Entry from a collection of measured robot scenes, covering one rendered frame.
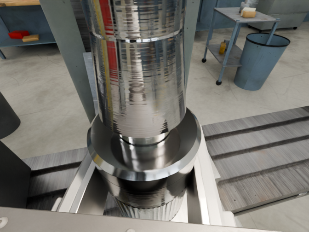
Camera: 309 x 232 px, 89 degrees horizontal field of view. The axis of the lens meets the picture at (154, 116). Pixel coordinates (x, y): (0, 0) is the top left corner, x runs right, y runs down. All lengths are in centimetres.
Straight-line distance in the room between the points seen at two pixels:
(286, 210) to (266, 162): 114
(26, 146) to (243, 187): 191
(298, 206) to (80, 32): 170
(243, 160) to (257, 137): 10
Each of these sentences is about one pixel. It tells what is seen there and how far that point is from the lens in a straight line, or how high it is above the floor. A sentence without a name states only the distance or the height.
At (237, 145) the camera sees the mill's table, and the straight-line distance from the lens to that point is 49.
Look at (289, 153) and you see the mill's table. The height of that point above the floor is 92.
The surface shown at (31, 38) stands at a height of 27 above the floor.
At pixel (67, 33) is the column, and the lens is 58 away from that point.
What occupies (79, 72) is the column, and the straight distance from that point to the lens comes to 62.
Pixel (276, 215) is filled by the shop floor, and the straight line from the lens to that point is 156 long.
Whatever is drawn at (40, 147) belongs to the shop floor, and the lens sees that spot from 193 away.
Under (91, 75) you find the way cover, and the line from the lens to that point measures 58.
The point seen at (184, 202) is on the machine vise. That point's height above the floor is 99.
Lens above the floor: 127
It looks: 43 degrees down
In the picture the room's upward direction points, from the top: 1 degrees counter-clockwise
